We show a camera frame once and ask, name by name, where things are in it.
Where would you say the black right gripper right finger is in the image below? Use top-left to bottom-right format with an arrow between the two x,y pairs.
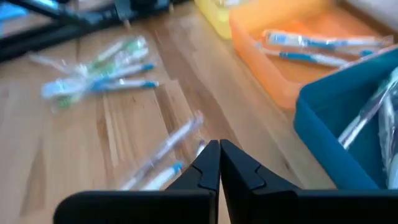
220,139 -> 398,224

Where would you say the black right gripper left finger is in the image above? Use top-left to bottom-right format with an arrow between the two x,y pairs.
53,139 -> 221,224

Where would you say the teal plastic bin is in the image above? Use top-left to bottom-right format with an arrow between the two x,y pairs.
294,46 -> 398,190

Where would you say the orange plastic bin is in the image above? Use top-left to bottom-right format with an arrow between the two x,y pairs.
229,0 -> 393,110

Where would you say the yellow plastic bin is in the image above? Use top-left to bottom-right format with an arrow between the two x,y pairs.
194,0 -> 246,40

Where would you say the black aluminium table frame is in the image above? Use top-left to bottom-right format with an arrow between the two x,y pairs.
0,0 -> 172,62

